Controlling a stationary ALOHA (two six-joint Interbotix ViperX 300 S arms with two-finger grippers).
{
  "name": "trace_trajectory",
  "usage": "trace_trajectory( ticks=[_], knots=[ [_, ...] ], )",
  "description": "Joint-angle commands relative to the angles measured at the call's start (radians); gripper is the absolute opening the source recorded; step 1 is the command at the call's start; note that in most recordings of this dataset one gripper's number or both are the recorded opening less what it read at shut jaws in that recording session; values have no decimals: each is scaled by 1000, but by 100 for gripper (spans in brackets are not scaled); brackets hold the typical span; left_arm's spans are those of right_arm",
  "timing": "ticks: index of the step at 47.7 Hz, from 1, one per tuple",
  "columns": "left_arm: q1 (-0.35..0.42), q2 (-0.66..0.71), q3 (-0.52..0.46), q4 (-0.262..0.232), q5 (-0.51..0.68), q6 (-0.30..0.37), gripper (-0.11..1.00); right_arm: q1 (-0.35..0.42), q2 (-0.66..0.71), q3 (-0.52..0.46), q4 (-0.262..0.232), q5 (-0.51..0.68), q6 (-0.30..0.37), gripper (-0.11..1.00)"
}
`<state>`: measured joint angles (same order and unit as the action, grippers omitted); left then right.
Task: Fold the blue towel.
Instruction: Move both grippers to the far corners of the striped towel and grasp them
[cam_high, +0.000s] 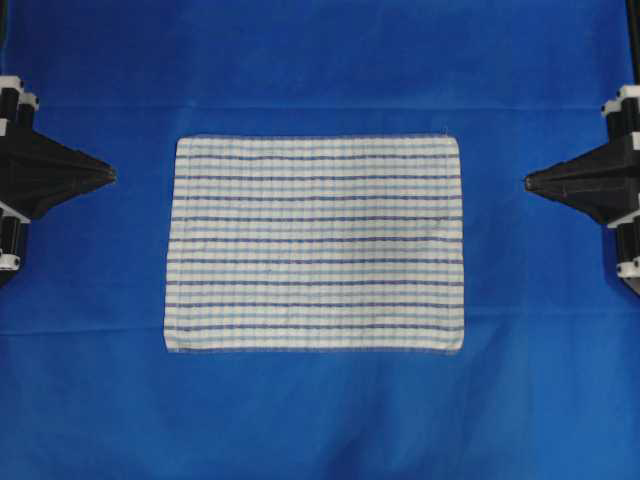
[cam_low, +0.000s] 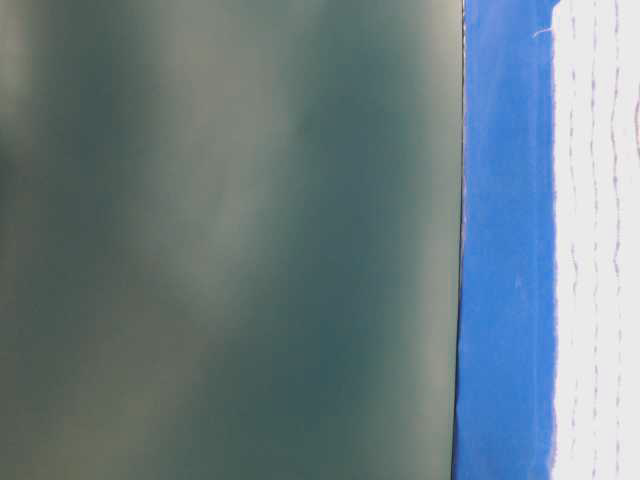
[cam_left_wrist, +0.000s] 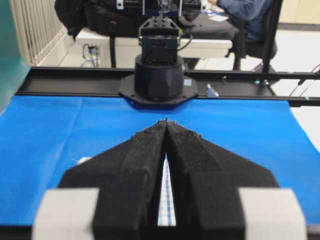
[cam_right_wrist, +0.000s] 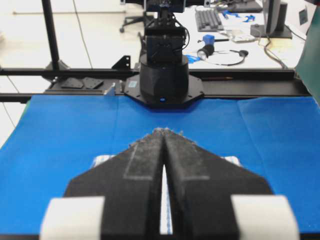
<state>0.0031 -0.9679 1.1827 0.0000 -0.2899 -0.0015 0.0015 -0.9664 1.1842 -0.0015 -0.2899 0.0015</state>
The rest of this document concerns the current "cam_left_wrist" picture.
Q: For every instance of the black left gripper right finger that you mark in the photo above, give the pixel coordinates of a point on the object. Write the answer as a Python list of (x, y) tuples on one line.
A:
[(205, 179)]

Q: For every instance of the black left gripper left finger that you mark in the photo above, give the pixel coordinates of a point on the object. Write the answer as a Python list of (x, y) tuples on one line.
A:
[(129, 180)]

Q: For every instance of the white blue striped towel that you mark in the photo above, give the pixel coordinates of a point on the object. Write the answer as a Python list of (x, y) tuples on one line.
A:
[(162, 209)]

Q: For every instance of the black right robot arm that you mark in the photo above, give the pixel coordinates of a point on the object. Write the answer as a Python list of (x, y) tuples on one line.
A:
[(159, 74)]

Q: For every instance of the blue table cloth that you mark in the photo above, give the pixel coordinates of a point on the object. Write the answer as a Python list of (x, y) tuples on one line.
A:
[(41, 137)]

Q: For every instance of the white desk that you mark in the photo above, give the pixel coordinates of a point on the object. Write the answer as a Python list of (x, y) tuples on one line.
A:
[(127, 48)]

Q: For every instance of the black office chair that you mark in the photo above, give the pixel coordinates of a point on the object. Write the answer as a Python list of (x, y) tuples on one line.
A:
[(265, 50)]

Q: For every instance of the green board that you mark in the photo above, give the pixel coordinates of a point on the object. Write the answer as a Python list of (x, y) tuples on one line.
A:
[(13, 68)]

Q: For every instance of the black backpack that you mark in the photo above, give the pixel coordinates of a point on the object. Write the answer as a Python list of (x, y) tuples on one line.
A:
[(100, 16)]

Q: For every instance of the person in blue shirt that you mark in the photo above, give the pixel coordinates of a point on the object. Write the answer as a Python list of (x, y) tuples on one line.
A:
[(252, 12)]

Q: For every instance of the black aluminium rail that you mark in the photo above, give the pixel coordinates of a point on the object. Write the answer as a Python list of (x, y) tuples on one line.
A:
[(200, 84)]

